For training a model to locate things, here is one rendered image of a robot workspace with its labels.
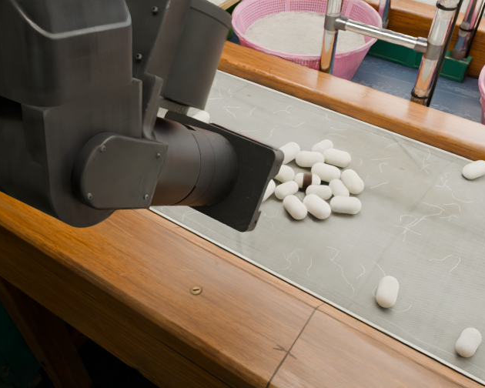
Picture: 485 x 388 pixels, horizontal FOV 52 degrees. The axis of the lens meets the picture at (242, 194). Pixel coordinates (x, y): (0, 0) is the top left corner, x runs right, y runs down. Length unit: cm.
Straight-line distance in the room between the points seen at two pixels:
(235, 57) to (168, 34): 55
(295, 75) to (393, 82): 25
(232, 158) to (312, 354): 20
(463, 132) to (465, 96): 25
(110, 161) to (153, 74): 6
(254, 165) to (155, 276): 19
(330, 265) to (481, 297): 15
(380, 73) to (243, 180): 66
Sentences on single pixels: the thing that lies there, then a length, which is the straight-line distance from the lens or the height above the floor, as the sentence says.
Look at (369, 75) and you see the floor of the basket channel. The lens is 98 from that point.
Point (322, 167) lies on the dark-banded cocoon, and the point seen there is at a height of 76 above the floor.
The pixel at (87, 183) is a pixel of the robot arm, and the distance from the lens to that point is 22.
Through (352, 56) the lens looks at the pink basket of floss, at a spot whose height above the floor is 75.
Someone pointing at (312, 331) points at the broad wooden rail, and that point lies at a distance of 47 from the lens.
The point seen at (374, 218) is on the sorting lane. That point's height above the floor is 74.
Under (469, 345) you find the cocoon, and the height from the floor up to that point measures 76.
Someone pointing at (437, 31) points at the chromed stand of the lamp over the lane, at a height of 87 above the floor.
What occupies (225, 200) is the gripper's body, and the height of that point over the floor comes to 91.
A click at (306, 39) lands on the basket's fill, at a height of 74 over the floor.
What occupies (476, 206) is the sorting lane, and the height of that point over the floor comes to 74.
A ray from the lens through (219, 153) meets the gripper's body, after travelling 34.
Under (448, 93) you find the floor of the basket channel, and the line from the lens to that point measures 97.
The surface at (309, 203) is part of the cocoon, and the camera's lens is 58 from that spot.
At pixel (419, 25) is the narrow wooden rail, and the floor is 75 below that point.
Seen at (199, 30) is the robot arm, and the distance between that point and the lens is 29.
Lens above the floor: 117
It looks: 45 degrees down
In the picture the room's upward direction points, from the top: straight up
